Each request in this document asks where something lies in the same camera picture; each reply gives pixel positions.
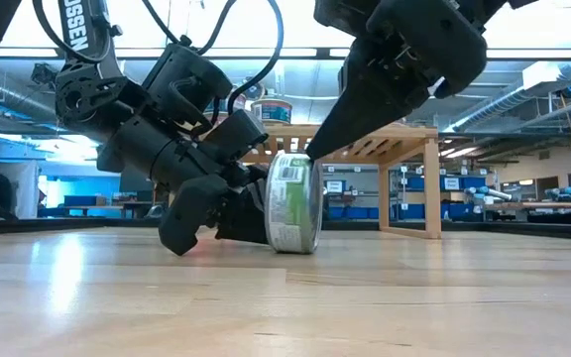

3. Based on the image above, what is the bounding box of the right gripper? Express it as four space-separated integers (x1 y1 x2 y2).
304 0 489 163

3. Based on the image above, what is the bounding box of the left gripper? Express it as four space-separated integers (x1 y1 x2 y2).
95 108 271 257

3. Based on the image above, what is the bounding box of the green label flat-lid can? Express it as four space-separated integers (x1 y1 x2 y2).
264 151 324 256

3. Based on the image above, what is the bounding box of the wooden slatted shelf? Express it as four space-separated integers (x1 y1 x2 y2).
238 122 442 240

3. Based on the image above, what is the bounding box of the blue storage bin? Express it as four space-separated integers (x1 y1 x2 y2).
439 175 488 192
328 205 381 222

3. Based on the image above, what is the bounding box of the grey panel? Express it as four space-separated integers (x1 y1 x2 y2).
118 168 158 205

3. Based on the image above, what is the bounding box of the wooden background table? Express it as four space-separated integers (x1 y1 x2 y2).
483 200 571 210

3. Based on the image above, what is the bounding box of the grey ceiling pipe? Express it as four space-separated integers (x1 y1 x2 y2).
511 91 571 131

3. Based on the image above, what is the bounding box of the white cloth screen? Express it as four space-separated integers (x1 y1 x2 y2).
0 161 40 219

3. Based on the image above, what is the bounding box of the black ceiling camera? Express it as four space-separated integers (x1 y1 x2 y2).
30 61 59 89
243 78 268 103

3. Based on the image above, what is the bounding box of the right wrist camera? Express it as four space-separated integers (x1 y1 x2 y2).
313 0 381 40

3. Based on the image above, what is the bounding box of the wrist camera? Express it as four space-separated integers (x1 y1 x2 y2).
141 43 235 138
313 0 381 40

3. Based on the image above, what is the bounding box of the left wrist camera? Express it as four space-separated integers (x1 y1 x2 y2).
141 43 235 138

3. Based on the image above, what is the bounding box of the silver ventilation duct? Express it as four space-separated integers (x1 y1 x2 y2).
0 73 58 118
443 61 571 133

